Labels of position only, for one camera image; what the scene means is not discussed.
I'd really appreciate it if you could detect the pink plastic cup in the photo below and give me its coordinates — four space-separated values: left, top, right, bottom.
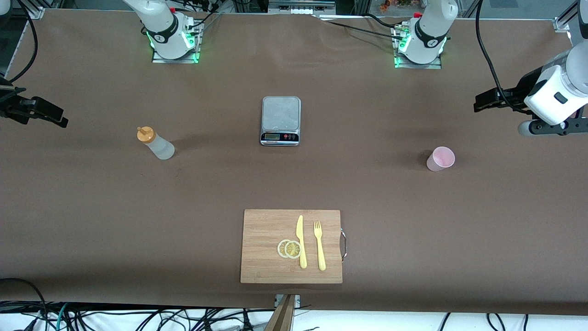
426 146 456 172

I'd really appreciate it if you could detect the translucent sauce bottle orange cap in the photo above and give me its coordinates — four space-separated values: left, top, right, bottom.
136 126 175 160

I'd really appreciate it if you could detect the silver digital kitchen scale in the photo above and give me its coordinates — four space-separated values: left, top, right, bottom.
260 96 302 147

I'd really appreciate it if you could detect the yellow plastic fork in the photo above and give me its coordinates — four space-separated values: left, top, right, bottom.
313 221 327 271

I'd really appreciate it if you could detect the yellow plastic knife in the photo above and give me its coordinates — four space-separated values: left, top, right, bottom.
296 215 308 269

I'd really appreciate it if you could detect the wooden cutting board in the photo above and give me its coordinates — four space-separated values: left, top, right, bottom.
240 209 343 284

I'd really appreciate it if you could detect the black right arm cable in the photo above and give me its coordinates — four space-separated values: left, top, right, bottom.
0 0 39 86

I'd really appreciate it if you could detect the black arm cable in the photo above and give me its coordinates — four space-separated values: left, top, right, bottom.
475 0 529 114
0 0 39 86

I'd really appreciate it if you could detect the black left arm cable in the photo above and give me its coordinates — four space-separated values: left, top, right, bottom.
475 0 529 114

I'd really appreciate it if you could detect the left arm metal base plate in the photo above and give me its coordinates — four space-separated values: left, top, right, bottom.
393 25 442 69

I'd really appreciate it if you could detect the black cable on table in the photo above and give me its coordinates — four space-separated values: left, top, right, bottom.
317 17 405 41

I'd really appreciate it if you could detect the black looped floor cable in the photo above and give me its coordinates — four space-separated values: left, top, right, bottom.
0 278 49 318

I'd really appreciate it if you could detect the teal floor cable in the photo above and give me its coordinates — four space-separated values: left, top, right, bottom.
55 302 70 331

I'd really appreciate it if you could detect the wooden post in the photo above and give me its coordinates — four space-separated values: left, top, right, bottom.
264 294 297 331

